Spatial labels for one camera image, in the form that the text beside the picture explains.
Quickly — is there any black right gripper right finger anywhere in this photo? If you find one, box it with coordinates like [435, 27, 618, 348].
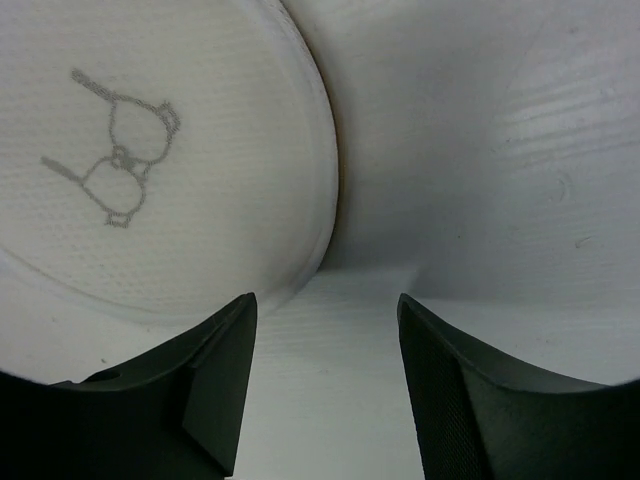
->
[397, 294, 639, 479]

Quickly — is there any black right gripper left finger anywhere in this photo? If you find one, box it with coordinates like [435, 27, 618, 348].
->
[1, 293, 257, 479]

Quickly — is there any white mesh laundry bag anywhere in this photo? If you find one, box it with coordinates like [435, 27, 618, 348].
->
[0, 0, 341, 331]

